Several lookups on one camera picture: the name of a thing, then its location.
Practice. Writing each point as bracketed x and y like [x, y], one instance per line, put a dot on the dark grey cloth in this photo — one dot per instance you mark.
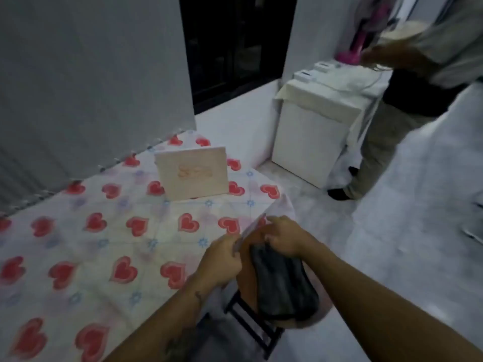
[283, 282]

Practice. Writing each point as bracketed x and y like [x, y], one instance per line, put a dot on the cream spiral desk calendar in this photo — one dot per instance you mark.
[188, 173]

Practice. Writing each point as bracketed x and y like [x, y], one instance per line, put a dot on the person's left forearm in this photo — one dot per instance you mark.
[162, 328]

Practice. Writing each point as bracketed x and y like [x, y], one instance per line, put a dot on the person's right hand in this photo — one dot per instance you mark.
[290, 237]

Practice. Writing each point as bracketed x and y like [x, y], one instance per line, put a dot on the heart print cloth covered table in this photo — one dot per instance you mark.
[113, 229]

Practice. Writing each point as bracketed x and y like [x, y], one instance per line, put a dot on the cream flat pad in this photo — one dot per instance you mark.
[403, 31]

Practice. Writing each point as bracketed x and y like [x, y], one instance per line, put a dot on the small white box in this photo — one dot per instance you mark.
[323, 65]
[305, 75]

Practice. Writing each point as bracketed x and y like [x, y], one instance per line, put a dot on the brown round stool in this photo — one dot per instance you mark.
[245, 275]

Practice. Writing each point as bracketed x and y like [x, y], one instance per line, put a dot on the cream cloth cover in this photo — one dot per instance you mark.
[324, 97]

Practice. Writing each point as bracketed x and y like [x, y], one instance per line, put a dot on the white cabinet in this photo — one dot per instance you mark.
[309, 147]

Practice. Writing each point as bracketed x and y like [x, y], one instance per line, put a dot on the grey vertical blinds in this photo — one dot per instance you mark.
[75, 90]

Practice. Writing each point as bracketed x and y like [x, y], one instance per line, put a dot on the pink desk fan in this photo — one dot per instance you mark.
[354, 45]

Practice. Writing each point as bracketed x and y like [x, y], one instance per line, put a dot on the person's left hand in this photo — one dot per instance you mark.
[219, 263]

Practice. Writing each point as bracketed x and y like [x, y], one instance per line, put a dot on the black framed window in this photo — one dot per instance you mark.
[234, 45]

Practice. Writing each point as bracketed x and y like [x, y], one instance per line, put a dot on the person's right forearm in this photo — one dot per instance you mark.
[377, 309]

